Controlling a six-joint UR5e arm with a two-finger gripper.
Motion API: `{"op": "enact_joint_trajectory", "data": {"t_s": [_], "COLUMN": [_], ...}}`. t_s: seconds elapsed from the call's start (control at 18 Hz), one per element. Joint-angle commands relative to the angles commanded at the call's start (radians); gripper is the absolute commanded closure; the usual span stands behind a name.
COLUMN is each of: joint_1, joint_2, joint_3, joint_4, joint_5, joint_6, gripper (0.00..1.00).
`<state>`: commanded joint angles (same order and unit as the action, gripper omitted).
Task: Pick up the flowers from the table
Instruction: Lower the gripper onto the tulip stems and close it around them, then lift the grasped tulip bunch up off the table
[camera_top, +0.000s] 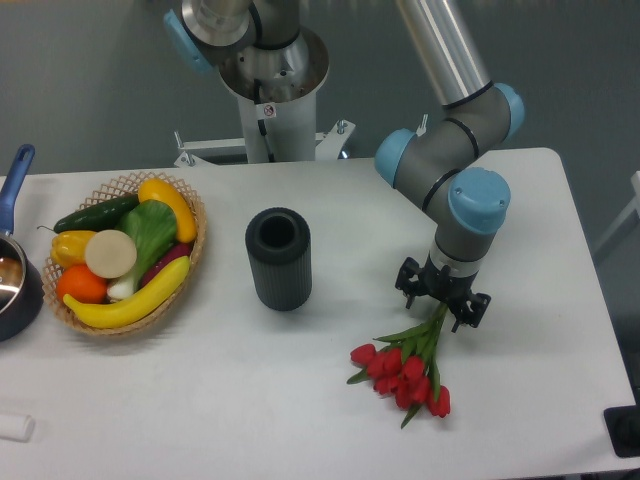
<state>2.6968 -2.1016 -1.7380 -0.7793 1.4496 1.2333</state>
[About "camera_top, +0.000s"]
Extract dark grey ribbed vase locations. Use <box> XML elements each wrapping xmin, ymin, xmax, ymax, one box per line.
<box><xmin>245</xmin><ymin>207</ymin><xmax>312</xmax><ymax>311</ymax></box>

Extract beige round disc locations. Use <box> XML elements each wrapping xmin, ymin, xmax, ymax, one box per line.
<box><xmin>84</xmin><ymin>230</ymin><xmax>137</xmax><ymax>279</ymax></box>

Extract green bok choy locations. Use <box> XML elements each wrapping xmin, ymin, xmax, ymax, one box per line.
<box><xmin>107</xmin><ymin>200</ymin><xmax>177</xmax><ymax>302</ymax></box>

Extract purple eggplant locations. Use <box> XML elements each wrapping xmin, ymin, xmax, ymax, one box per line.
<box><xmin>139</xmin><ymin>243</ymin><xmax>192</xmax><ymax>288</ymax></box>

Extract yellow banana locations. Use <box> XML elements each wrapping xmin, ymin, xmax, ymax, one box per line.
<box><xmin>63</xmin><ymin>256</ymin><xmax>191</xmax><ymax>330</ymax></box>

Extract yellow bell pepper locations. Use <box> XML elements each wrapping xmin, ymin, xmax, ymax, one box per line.
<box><xmin>50</xmin><ymin>230</ymin><xmax>96</xmax><ymax>269</ymax></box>

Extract orange fruit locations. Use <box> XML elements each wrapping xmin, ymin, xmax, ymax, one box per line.
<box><xmin>56</xmin><ymin>265</ymin><xmax>107</xmax><ymax>304</ymax></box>

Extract black pedestal cable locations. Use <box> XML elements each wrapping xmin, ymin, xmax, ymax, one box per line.
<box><xmin>252</xmin><ymin>78</ymin><xmax>276</xmax><ymax>163</ymax></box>

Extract white cylinder object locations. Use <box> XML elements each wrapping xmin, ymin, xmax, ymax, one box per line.
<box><xmin>0</xmin><ymin>412</ymin><xmax>35</xmax><ymax>443</ymax></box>

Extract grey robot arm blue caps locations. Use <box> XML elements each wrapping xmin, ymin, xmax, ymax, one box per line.
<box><xmin>163</xmin><ymin>1</ymin><xmax>524</xmax><ymax>327</ymax></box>

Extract green cucumber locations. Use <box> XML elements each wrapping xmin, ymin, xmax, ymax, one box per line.
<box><xmin>38</xmin><ymin>195</ymin><xmax>139</xmax><ymax>234</ymax></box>

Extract woven wicker basket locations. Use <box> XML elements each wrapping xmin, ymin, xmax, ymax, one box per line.
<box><xmin>42</xmin><ymin>171</ymin><xmax>207</xmax><ymax>336</ymax></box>

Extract white chair frame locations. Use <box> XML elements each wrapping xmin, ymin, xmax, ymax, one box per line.
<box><xmin>592</xmin><ymin>171</ymin><xmax>639</xmax><ymax>263</ymax></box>

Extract red tulip bouquet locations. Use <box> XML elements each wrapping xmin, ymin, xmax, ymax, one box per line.
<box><xmin>346</xmin><ymin>303</ymin><xmax>451</xmax><ymax>428</ymax></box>

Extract black device at table edge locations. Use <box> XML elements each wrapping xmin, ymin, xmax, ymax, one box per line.
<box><xmin>603</xmin><ymin>405</ymin><xmax>639</xmax><ymax>458</ymax></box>

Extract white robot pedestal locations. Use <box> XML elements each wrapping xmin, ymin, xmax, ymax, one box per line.
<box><xmin>174</xmin><ymin>28</ymin><xmax>356</xmax><ymax>167</ymax></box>

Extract blue handled saucepan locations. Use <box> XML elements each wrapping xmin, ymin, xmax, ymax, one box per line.
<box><xmin>1</xmin><ymin>144</ymin><xmax>43</xmax><ymax>342</ymax></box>

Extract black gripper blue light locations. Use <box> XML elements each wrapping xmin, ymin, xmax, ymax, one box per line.
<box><xmin>395</xmin><ymin>257</ymin><xmax>491</xmax><ymax>333</ymax></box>

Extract yellow squash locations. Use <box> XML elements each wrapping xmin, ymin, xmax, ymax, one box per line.
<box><xmin>138</xmin><ymin>178</ymin><xmax>197</xmax><ymax>243</ymax></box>

